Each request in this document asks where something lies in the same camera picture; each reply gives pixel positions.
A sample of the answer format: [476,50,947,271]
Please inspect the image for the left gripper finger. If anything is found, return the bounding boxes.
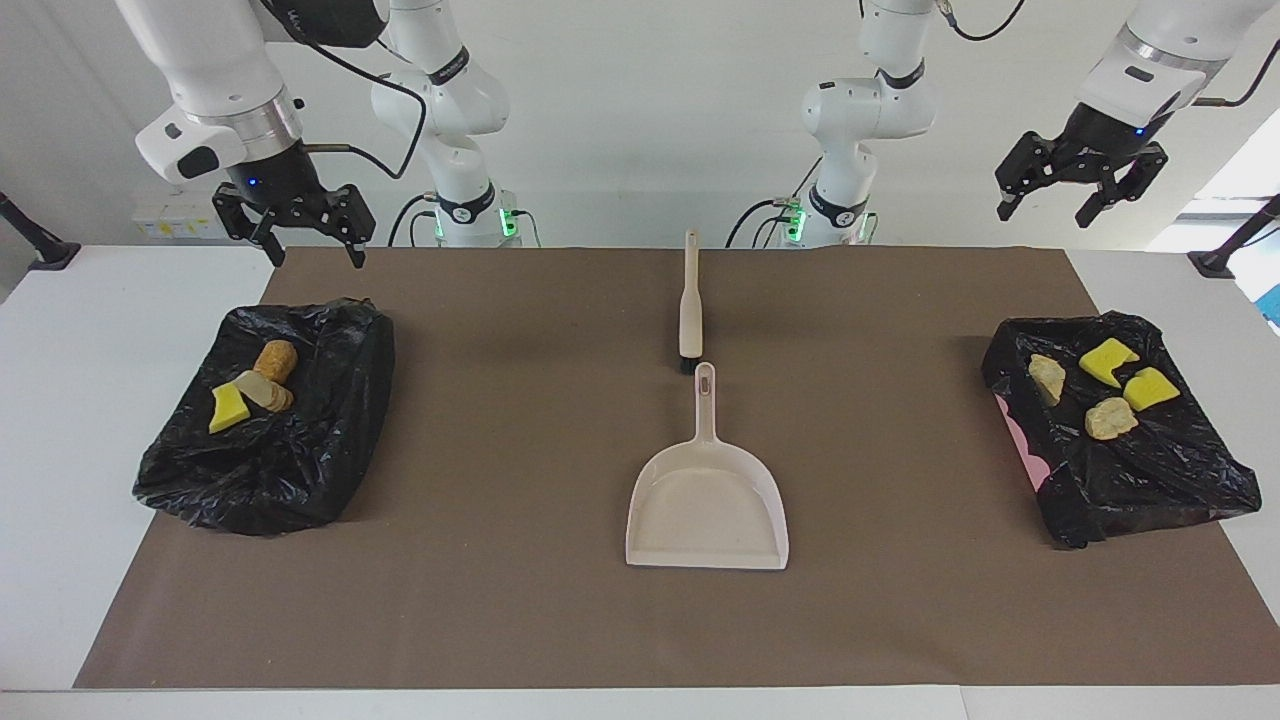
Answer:
[1074,145,1170,230]
[995,130,1061,224]

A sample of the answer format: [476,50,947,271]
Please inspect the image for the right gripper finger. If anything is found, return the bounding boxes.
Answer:
[212,184,287,269]
[318,182,378,270]

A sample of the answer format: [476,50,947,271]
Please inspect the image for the brown bread roll toy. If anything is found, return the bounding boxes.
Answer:
[252,339,300,384]

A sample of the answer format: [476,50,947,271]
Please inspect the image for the pale croissant toy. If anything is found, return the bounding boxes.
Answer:
[235,369,296,414]

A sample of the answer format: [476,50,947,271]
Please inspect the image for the yellow sponge piece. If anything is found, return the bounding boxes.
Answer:
[1078,337,1141,389]
[208,385,252,435]
[1122,366,1183,413]

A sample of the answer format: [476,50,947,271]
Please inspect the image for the pale dumpling toy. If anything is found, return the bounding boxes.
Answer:
[1028,353,1068,406]

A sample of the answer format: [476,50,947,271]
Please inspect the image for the orange striped croissant toy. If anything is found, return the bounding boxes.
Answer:
[1084,397,1140,442]

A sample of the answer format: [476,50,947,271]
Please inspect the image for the beige hand brush black bristles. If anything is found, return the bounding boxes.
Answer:
[677,229,705,377]

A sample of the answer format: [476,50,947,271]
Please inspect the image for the beige plastic dustpan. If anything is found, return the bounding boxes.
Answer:
[625,362,791,572]

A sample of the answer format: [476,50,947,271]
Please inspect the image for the black bag lined pink bin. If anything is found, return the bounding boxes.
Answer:
[980,311,1263,550]

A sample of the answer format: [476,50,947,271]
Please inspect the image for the black clamp stand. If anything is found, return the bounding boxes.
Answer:
[1188,193,1280,280]
[0,190,81,272]

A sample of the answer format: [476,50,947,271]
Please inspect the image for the brown paper table mat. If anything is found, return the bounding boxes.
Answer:
[73,247,1280,691]

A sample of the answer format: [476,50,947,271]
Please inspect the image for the black right base cable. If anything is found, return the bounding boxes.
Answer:
[388,193,441,248]

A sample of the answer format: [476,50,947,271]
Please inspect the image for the black base cable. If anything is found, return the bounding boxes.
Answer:
[388,193,441,248]
[726,155,831,249]

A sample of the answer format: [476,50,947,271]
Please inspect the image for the white wall socket box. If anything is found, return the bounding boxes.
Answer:
[131,190,239,241]

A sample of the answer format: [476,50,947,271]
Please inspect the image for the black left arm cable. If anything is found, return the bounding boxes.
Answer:
[935,0,1280,108]

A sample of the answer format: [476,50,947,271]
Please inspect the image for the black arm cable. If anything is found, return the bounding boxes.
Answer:
[935,0,1280,108]
[262,0,429,182]

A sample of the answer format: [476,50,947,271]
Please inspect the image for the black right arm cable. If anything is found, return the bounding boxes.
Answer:
[262,0,429,182]

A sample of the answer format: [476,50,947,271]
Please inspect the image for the black left base cable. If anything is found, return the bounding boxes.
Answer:
[726,155,831,249]

